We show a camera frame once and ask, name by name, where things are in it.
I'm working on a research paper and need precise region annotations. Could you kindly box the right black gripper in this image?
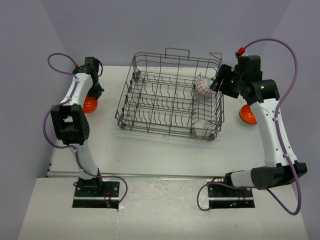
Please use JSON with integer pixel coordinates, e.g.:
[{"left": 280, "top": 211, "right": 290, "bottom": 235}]
[{"left": 210, "top": 64, "right": 246, "bottom": 99}]

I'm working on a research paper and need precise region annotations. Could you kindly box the large orange bowl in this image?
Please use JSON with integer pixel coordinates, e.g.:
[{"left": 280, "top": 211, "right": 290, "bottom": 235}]
[{"left": 82, "top": 95, "right": 98, "bottom": 114}]

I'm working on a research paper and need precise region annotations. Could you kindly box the small orange bowl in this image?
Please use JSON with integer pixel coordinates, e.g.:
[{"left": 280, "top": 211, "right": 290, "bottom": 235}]
[{"left": 239, "top": 104, "right": 257, "bottom": 125}]

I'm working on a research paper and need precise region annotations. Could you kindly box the grey wire dish rack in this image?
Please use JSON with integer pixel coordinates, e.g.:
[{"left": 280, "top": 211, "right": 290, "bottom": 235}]
[{"left": 115, "top": 47, "right": 225, "bottom": 141}]

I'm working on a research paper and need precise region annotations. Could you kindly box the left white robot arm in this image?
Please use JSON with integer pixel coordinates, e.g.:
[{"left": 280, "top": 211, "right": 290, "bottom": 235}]
[{"left": 49, "top": 73, "right": 104, "bottom": 197}]

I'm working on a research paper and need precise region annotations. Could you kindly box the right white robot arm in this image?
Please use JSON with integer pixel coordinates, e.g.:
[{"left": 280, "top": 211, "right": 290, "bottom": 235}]
[{"left": 210, "top": 64, "right": 308, "bottom": 197}]

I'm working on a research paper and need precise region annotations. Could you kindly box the red patterned white bowl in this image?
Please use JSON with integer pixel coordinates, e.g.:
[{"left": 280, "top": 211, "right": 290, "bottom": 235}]
[{"left": 195, "top": 77, "right": 213, "bottom": 98}]

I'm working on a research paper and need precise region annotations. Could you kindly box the small white bowl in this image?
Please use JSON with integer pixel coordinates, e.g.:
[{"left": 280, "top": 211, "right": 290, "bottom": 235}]
[{"left": 193, "top": 119, "right": 212, "bottom": 138}]

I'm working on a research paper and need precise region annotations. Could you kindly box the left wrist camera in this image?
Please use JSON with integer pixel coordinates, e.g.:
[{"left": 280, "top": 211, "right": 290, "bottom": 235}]
[{"left": 80, "top": 56, "right": 103, "bottom": 77}]

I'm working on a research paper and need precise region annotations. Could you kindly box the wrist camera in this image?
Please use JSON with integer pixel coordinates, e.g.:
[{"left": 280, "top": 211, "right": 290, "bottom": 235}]
[
  {"left": 80, "top": 56, "right": 103, "bottom": 77},
  {"left": 235, "top": 55, "right": 263, "bottom": 82}
]

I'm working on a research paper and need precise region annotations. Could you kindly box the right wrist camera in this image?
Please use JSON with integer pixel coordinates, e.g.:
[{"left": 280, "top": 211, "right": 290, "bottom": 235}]
[{"left": 235, "top": 55, "right": 263, "bottom": 82}]

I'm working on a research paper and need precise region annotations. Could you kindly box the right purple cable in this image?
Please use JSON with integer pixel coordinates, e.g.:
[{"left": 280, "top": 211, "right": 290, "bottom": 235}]
[{"left": 196, "top": 37, "right": 302, "bottom": 215}]

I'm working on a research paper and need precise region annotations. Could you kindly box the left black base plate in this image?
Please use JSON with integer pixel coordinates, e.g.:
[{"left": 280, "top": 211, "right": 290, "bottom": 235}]
[{"left": 73, "top": 180, "right": 120, "bottom": 200}]

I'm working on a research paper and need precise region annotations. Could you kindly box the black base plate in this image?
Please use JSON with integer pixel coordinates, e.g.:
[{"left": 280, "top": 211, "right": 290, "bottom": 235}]
[
  {"left": 73, "top": 180, "right": 120, "bottom": 200},
  {"left": 207, "top": 184, "right": 254, "bottom": 201}
]

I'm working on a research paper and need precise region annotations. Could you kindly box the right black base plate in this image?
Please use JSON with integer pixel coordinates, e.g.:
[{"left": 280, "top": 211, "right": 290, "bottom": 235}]
[{"left": 207, "top": 184, "right": 254, "bottom": 201}]

